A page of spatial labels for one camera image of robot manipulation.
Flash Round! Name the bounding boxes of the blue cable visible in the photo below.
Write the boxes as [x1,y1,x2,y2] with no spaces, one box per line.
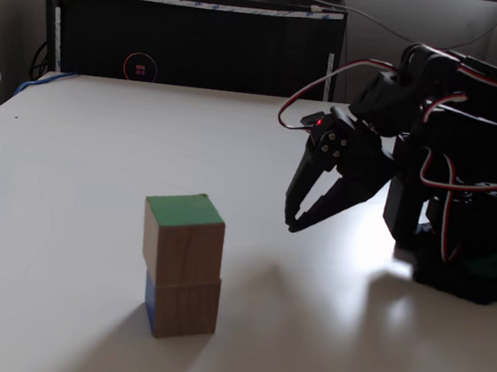
[14,64,83,104]

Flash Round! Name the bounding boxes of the red white base servo cable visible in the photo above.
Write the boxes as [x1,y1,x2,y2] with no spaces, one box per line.
[408,149,497,269]

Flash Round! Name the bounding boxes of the thin white cable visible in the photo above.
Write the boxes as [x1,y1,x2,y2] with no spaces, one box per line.
[310,0,497,56]

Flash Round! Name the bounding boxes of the black computer case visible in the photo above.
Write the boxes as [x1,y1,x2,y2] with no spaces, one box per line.
[35,0,352,105]

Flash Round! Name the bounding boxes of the red white gripper servo cable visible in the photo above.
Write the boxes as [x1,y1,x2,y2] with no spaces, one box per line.
[276,49,401,143]

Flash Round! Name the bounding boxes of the green-topped wooden cube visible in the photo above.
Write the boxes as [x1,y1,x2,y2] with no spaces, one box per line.
[136,186,230,292]

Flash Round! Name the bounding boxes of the black cable bundle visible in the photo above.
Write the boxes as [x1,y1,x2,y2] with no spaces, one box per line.
[28,37,53,81]

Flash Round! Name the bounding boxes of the red-topped wooden cube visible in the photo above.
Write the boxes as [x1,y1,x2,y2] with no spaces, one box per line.
[138,268,224,345]

